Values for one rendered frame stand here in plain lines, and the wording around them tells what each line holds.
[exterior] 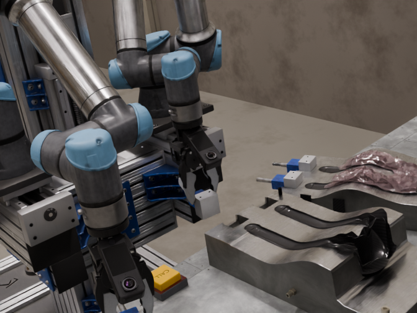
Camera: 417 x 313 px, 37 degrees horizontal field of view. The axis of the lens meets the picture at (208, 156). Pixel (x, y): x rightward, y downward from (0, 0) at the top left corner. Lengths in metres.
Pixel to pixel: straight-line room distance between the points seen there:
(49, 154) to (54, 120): 0.76
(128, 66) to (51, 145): 0.49
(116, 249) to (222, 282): 0.47
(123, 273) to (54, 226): 0.58
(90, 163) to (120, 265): 0.18
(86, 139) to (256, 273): 0.58
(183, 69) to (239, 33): 3.61
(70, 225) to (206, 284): 0.38
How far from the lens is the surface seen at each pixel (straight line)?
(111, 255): 1.03
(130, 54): 1.50
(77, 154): 0.97
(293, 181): 1.69
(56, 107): 1.78
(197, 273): 1.50
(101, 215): 1.01
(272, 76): 4.81
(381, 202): 1.58
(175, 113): 1.41
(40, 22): 1.23
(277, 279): 1.35
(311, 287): 1.29
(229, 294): 1.41
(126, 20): 1.53
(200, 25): 1.74
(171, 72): 1.38
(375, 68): 4.13
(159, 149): 1.84
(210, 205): 1.50
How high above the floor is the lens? 1.63
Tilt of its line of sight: 23 degrees down
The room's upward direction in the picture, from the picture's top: 9 degrees counter-clockwise
